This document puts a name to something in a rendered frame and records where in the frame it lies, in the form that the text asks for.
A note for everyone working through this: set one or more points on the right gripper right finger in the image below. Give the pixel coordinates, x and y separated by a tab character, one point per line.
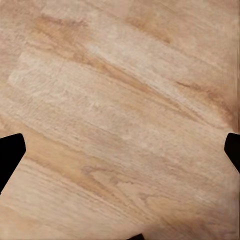
232	149

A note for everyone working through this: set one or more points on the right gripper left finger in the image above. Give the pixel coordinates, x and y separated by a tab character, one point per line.
12	150

